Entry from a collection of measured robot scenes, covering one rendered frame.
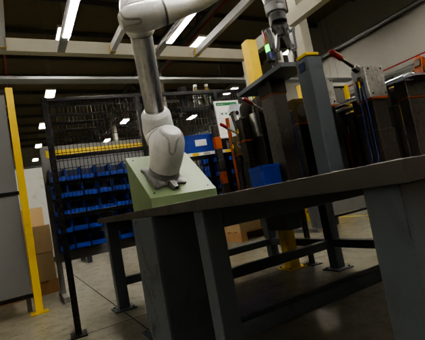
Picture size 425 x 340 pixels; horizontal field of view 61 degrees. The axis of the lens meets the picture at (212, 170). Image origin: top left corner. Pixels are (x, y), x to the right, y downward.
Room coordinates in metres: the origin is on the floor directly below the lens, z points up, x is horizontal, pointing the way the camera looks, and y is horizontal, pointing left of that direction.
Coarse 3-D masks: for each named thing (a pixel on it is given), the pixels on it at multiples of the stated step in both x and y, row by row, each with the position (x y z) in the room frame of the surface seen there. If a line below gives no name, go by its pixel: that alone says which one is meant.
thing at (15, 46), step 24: (312, 0) 5.32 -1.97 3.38; (288, 24) 5.83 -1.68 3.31; (24, 48) 5.06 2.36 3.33; (48, 48) 5.21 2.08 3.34; (72, 48) 5.38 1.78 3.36; (96, 48) 5.56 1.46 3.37; (120, 48) 5.75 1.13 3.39; (168, 48) 6.16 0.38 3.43; (192, 48) 6.40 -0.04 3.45; (216, 48) 6.65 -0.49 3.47; (264, 48) 6.59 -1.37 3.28
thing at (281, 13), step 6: (276, 12) 1.44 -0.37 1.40; (282, 12) 1.44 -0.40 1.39; (270, 18) 1.46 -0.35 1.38; (276, 18) 1.44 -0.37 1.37; (282, 18) 1.44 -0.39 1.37; (270, 24) 1.47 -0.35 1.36; (276, 24) 1.46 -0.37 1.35; (282, 24) 1.46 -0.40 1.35; (276, 30) 1.45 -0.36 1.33; (282, 30) 1.46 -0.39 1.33
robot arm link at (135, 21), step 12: (132, 0) 1.36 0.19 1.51; (144, 0) 1.35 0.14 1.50; (156, 0) 1.35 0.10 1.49; (120, 12) 1.33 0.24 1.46; (132, 12) 1.32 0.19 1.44; (144, 12) 1.33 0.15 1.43; (156, 12) 1.34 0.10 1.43; (120, 24) 1.37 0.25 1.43; (132, 24) 1.34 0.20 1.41; (144, 24) 1.35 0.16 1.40; (156, 24) 1.37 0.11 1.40
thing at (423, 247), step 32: (352, 192) 1.69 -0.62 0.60; (384, 192) 0.66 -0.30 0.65; (416, 192) 0.65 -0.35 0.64; (128, 224) 2.81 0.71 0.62; (224, 224) 1.35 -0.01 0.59; (288, 224) 2.71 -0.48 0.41; (384, 224) 0.67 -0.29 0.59; (416, 224) 0.64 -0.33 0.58; (224, 256) 1.33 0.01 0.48; (288, 256) 2.56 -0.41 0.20; (384, 256) 0.68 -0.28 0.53; (416, 256) 0.63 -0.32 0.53; (224, 288) 1.32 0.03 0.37; (320, 288) 1.60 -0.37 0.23; (352, 288) 1.64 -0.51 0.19; (384, 288) 0.70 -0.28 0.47; (416, 288) 0.64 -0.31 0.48; (224, 320) 1.31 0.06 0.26; (256, 320) 1.39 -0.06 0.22; (416, 320) 0.65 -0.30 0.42
